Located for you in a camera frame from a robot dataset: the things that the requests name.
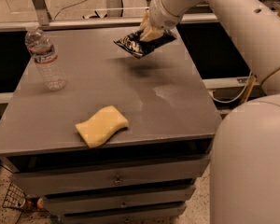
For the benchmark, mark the middle grey drawer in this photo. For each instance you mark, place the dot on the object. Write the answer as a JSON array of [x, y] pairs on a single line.
[[119, 200]]

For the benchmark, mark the metal railing frame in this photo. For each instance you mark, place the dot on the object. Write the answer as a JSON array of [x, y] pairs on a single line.
[[17, 15]]

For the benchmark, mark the bottom grey drawer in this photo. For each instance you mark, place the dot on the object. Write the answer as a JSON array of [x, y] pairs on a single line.
[[128, 215]]

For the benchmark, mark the wire mesh basket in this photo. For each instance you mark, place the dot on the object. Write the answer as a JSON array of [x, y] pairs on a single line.
[[15, 198]]

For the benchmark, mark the yellow sponge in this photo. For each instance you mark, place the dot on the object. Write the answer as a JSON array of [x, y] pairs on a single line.
[[101, 126]]

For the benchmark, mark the top grey drawer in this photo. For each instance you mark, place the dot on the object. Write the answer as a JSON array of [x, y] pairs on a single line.
[[110, 175]]

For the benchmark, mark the clear plastic water bottle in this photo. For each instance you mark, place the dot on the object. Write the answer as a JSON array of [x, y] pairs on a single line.
[[45, 57]]

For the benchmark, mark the grey drawer cabinet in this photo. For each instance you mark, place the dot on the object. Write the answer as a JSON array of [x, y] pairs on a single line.
[[123, 140]]

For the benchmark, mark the grey drawer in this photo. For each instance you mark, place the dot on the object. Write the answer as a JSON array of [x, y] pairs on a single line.
[[128, 215], [119, 200], [110, 175]]

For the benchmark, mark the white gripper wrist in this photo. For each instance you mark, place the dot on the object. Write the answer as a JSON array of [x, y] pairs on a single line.
[[160, 13]]

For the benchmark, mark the blue chip bag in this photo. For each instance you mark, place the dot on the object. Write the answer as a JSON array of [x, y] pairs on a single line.
[[137, 48]]

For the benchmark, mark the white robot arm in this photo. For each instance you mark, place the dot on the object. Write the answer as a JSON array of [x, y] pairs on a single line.
[[245, 158]]

